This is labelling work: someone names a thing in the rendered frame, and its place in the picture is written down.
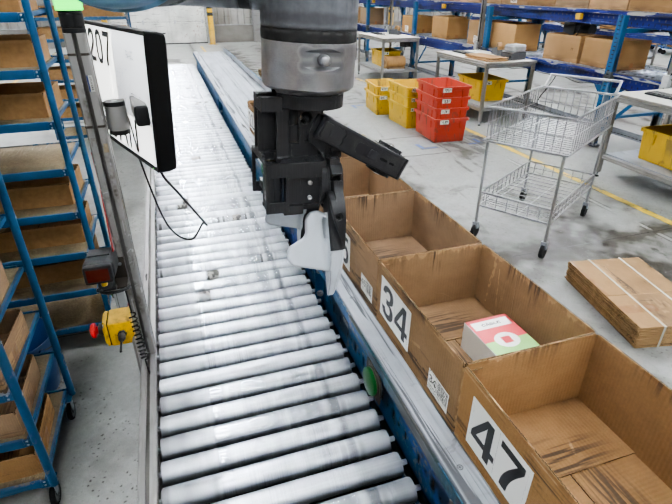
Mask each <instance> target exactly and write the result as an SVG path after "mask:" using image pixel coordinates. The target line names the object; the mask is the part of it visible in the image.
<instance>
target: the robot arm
mask: <svg viewBox="0 0 672 504"><path fill-rule="evenodd" d="M78 1H80V2H82V3H84V4H87V5H89V6H92V7H95V8H98V9H102V10H106V11H112V12H123V13H130V12H139V11H144V10H148V9H151V8H154V7H167V6H178V5H180V6H198V7H217V8H235V9H251V10H259V11H260V24H261V25H260V36H261V73H262V84H263V85H264V86H266V87H268V88H270V89H272V91H253V100H254V143H255V145H251V151H252V189H253V191H263V202H262V205H263V206H264V208H265V210H266V217H265V221H266V222H267V223H268V224H270V225H277V226H284V227H291V228H297V242H296V243H294V244H292V245H291V246H290V247H289V248H288V250H287V259H288V261H289V263H290V264H291V265H293V266H295V267H302V268H309V269H316V270H323V271H326V272H325V278H326V288H327V295H333V294H334V292H335V290H336V287H337V285H338V282H339V279H340V276H341V271H342V265H343V259H344V249H345V241H346V206H345V199H344V193H343V188H344V184H343V168H342V164H341V162H340V157H341V152H343V153H345V154H347V155H349V156H351V157H353V158H355V159H357V160H359V161H360V162H362V163H364V164H366V166H367V167H368V168H369V169H371V170H372V171H373V172H374V173H375V174H377V175H381V176H384V177H386V178H388V177H389V176H390V177H392V178H394V179H396V180H398V179H399V178H400V176H401V174H402V172H403V171H404V169H405V167H406V165H407V164H408V162H409V160H408V159H406V158H405V157H404V156H402V155H401V154H402V152H401V151H400V150H398V149H396V147H395V146H394V145H393V144H391V143H386V142H384V141H382V140H379V142H377V141H375V140H373V139H371V138H369V137H367V136H366V135H364V134H362V133H360V132H358V131H356V130H354V129H353V128H351V127H349V126H347V125H345V124H343V123H341V122H340V121H338V120H336V119H334V118H332V117H331V116H329V115H327V114H325V113H323V111H328V110H335V109H339V108H341V107H343V96H344V92H347V91H349V90H350V89H352V88H353V86H354V72H355V57H356V35H357V23H358V8H359V0H78ZM300 116H301V118H300ZM256 158H259V160H260V161H261V162H262V163H261V172H262V174H263V177H259V181H256V160H255V159H256ZM320 205H321V206H322V207H323V211H324V213H323V212H321V211H319V207H320Z"/></svg>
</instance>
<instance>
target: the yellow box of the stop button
mask: <svg viewBox="0 0 672 504"><path fill-rule="evenodd" d="M129 317H131V313H130V309H129V307H123V308H118V309H112V310H109V311H105V312H104V313H103V319H102V323H99V324H98V333H99V335H100V336H104V337H105V341H106V343H107V344H108V345H109V346H111V345H114V346H115V345H120V353H121V352H122V347H123V344H126V343H131V342H132V338H133V336H134V335H135V334H136V333H135V332H133V330H135V329H134V328H132V326H133V323H130V322H131V321H132V318H131V319H129Z"/></svg>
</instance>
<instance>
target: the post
mask: <svg viewBox="0 0 672 504"><path fill-rule="evenodd" d="M62 34H63V38H64V42H65V46H66V50H67V54H68V58H69V63H70V67H71V71H72V75H73V79H74V83H75V87H76V91H77V95H78V99H79V104H80V108H81V112H82V116H83V120H84V124H85V128H86V132H87V136H88V140H89V145H90V149H91V153H92V157H93V161H94V165H95V169H96V173H97V177H98V181H99V186H100V190H101V194H102V198H103V202H104V206H105V210H106V214H107V218H108V222H109V227H110V231H111V235H112V239H113V243H114V247H115V250H116V252H117V256H118V257H122V256H123V257H124V262H125V266H126V270H127V274H128V285H129V284H131V288H130V289H128V290H126V291H127V294H128V298H129V301H130V305H131V308H132V312H136V313H137V314H136V317H138V320H137V321H138V322H139V324H138V325H139V326H140V329H139V330H141V331H142V332H141V334H142V335H143V337H142V338H144V341H143V342H145V346H146V349H147V352H150V354H154V353H156V342H155V338H154V333H153V329H152V324H151V320H150V315H149V311H148V306H147V302H146V297H145V293H144V288H143V283H142V279H141V274H140V270H139V265H138V261H137V256H136V252H135V247H134V243H133V238H132V234H131V229H130V225H129V220H128V216H127V211H126V207H125V202H124V198H123V193H122V189H121V184H120V180H119V175H118V171H117V166H116V162H115V157H114V153H113V148H112V144H111V139H110V135H109V130H108V126H107V121H106V117H105V112H104V108H103V103H102V99H101V94H100V90H99V85H98V81H97V76H96V72H95V67H94V63H93V58H92V54H91V49H90V45H89V40H88V36H87V32H85V33H62ZM139 337H141V335H138V336H136V338H139ZM136 338H135V336H133V338H132V343H133V347H134V351H135V355H136V359H137V363H138V367H139V371H140V376H141V356H144V355H146V354H144V355H140V353H144V352H145V350H143V351H141V352H139V350H140V349H143V348H144V347H141V348H137V347H138V346H140V345H143V343H140V344H136V343H137V342H140V341H142V339H139V340H135V339H136Z"/></svg>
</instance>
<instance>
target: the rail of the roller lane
mask: <svg viewBox="0 0 672 504"><path fill-rule="evenodd" d="M155 174H156V173H155V170H153V169H152V168H151V167H149V166H148V165H147V177H148V180H149V182H150V185H151V187H152V190H153V192H154V195H155V196H156V194H155V191H156V189H155V187H156V185H155V182H156V181H155V178H156V177H155ZM155 206H156V203H155V200H154V198H153V196H152V193H151V191H150V188H149V186H148V183H146V216H145V248H144V281H143V288H144V293H145V297H146V302H147V306H148V311H149V315H150V320H151V324H152V329H153V333H154V338H155V342H156V353H154V354H150V352H147V353H148V356H149V358H148V359H147V363H148V366H149V369H150V374H149V373H148V369H147V366H146V363H145V359H146V358H147V357H145V358H143V359H141V379H140V412H139V444H138V477H137V492H138V504H159V500H160V499H161V490H162V489H163V484H162V479H161V478H160V479H159V475H158V473H159V472H161V470H160V466H161V463H162V462H163V460H162V457H161V454H158V448H160V440H161V439H162V436H161V431H160V432H158V426H160V418H161V417H162V416H161V412H160V411H159V412H158V406H160V405H159V400H160V398H161V395H160V393H158V390H157V388H159V381H160V380H161V379H160V376H157V371H159V364H160V360H157V356H159V349H160V347H159V346H157V342H159V341H158V336H159V332H158V333H157V328H158V322H159V320H157V316H158V310H159V308H157V306H156V305H158V299H159V298H156V294H158V288H156V284H158V283H157V280H158V278H156V275H157V270H158V269H156V266H157V261H156V258H157V253H156V250H157V246H156V243H157V239H156V236H157V232H156V229H157V226H156V224H155V223H157V221H156V220H155V217H157V216H156V214H155V211H156V208H155Z"/></svg>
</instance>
